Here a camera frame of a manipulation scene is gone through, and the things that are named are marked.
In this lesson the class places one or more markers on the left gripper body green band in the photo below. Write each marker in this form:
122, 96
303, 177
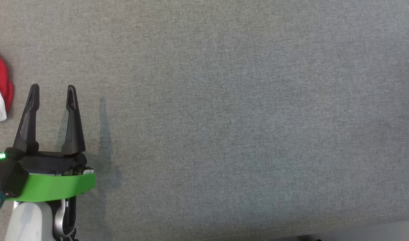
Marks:
57, 185

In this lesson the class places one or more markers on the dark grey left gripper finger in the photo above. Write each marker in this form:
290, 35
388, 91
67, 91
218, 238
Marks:
28, 127
74, 134

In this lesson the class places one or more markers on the red shorts white stripe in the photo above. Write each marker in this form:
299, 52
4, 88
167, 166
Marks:
0, 77

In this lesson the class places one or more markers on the grey fabric sofa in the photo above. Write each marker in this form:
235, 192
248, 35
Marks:
224, 117

